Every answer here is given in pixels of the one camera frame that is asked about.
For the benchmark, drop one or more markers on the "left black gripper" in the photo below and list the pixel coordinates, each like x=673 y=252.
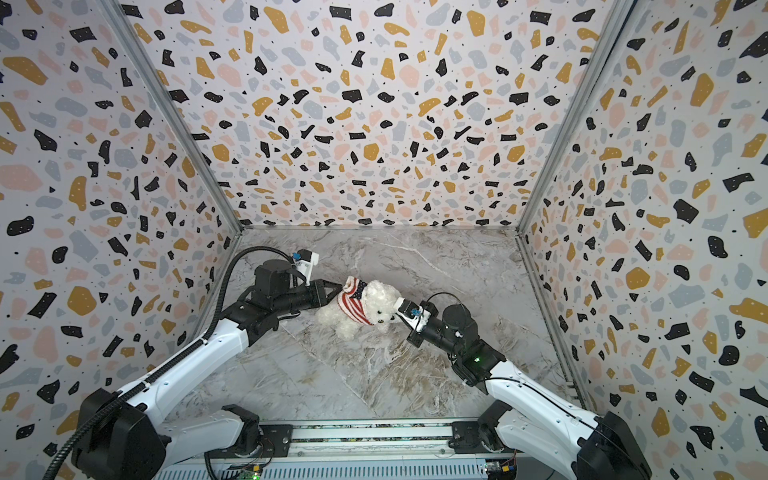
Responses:
x=319 y=287

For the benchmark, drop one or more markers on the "red white striped knit sweater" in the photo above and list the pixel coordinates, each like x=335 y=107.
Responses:
x=350 y=299

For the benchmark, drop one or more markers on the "white plush teddy bear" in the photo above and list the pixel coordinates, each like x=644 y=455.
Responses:
x=379 y=301

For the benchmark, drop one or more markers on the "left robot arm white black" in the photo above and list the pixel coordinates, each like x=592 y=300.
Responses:
x=126 y=435

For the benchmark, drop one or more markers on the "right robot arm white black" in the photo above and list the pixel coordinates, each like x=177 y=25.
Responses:
x=524 y=416

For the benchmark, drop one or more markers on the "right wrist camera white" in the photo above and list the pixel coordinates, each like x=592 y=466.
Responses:
x=416 y=317

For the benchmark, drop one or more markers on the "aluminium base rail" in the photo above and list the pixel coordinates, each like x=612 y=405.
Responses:
x=372 y=435

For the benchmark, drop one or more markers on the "white slotted cable duct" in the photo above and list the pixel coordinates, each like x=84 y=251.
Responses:
x=370 y=469

